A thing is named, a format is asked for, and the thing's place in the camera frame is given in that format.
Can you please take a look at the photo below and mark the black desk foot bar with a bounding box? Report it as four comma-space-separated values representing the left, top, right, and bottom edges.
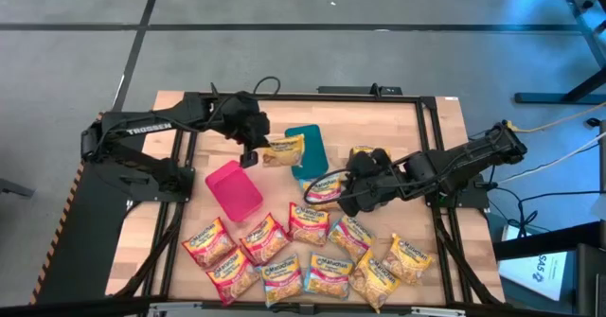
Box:
491, 220, 605, 261

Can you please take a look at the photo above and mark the black bracket bar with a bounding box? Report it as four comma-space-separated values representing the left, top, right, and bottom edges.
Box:
316, 83, 403, 96

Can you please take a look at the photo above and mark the black desk leg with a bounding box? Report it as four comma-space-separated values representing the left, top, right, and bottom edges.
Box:
513, 0, 606, 105

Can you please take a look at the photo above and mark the pink plastic bin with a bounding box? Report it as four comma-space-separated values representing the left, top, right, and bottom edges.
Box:
204, 159, 264, 223

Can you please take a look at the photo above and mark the grey vertical post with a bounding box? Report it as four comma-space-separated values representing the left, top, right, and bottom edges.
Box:
598, 120, 606, 247

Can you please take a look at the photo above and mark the black floor cable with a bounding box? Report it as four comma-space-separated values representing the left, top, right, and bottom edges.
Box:
490, 186, 606, 204

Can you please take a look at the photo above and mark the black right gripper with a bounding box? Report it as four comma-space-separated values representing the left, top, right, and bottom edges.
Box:
338, 147, 403, 217

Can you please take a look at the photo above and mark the black hazard-striped side platform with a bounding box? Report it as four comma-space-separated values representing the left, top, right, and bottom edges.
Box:
30, 111, 152, 307

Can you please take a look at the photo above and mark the teal plastic bin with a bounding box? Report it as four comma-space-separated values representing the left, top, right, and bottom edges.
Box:
283, 123, 330, 181

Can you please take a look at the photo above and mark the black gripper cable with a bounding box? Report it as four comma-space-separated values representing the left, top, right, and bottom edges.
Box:
302, 167, 354, 205
252, 75, 282, 98

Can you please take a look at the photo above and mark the black box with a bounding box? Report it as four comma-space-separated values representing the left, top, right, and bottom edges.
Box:
575, 243, 606, 317

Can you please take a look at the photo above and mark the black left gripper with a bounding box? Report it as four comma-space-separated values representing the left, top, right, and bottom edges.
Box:
218, 91, 274, 168

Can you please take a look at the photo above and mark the silver camera mount bar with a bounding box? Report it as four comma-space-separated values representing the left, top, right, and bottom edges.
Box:
146, 301, 468, 317

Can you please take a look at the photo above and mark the grey furniture foot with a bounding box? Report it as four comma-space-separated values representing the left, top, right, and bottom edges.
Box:
0, 178, 37, 199

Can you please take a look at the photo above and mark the yellow extension cable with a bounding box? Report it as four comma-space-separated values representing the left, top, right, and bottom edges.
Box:
504, 101, 606, 134

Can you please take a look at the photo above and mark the white cable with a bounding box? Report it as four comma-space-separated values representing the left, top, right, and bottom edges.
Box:
496, 132, 606, 185

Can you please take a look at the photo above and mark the red Maruchan noodle pack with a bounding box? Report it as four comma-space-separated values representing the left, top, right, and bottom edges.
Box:
181, 216, 238, 270
287, 201, 331, 248
239, 212, 293, 267
205, 248, 262, 308

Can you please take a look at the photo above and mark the blue-trimmed Maruchan noodle pack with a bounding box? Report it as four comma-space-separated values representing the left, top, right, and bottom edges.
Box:
258, 253, 305, 309
298, 173, 349, 212
302, 252, 355, 302

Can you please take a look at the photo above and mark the white printed sheet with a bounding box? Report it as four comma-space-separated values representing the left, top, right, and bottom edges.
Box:
496, 224, 569, 303

